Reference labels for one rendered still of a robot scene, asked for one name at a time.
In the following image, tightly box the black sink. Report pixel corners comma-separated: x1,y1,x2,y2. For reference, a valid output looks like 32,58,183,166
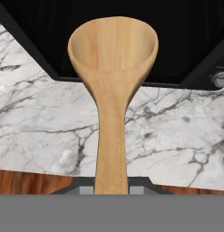
0,0,224,92

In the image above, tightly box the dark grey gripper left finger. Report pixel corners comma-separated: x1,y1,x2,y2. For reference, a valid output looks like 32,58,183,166
49,177,96,196

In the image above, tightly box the grey round metal fitting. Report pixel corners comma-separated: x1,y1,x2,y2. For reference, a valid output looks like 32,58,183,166
210,70,224,89

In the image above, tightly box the light wooden spoon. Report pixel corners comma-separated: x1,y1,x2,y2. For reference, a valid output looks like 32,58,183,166
67,15,160,196

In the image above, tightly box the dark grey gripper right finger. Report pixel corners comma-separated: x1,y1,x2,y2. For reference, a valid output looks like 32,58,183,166
127,177,173,196

